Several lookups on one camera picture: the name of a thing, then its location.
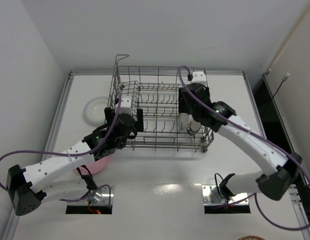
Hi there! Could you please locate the plate with green patterned rim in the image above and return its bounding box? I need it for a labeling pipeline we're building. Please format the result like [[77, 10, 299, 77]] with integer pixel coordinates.
[[186, 116, 202, 136]]

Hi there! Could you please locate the white shallow bowl plate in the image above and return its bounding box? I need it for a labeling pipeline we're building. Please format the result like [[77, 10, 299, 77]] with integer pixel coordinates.
[[83, 96, 108, 127]]

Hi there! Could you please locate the pink plastic plate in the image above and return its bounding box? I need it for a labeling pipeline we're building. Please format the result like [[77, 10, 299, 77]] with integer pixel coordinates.
[[72, 156, 111, 175]]

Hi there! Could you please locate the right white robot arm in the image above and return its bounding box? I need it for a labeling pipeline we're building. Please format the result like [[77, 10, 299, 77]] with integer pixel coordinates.
[[179, 83, 302, 201]]

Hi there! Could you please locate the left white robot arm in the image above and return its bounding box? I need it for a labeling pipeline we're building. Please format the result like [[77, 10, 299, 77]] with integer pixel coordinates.
[[6, 107, 144, 216]]

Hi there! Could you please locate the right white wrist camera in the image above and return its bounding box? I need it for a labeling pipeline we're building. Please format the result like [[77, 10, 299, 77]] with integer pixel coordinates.
[[190, 71, 208, 87]]

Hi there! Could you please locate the grey wire dish rack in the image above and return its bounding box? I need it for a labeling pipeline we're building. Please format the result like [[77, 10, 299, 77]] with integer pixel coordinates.
[[108, 54, 214, 153]]

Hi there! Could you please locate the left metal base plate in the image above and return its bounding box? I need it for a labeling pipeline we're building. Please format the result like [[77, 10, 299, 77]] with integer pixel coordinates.
[[88, 185, 114, 207]]

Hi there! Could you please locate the metal base plate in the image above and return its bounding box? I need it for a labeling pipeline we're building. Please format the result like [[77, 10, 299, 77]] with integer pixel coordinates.
[[88, 185, 114, 207], [202, 185, 249, 207]]

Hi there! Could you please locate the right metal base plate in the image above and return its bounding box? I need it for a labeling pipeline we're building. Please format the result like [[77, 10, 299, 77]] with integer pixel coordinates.
[[202, 185, 249, 207]]

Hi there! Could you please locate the black wall cable with plug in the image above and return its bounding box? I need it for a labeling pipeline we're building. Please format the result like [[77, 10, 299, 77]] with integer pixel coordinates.
[[259, 72, 290, 118]]

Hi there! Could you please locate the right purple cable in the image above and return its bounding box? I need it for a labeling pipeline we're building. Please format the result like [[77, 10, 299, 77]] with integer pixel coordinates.
[[179, 65, 310, 231]]

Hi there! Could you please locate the purple cable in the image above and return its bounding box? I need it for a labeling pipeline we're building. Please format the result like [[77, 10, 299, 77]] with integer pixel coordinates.
[[0, 92, 123, 208], [179, 65, 310, 231]]

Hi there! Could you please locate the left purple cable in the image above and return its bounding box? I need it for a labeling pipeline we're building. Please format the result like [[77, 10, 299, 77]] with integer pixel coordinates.
[[0, 92, 123, 208]]

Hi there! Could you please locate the beige wall conduit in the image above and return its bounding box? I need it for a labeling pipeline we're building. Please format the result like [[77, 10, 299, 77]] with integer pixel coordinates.
[[267, 3, 310, 74]]

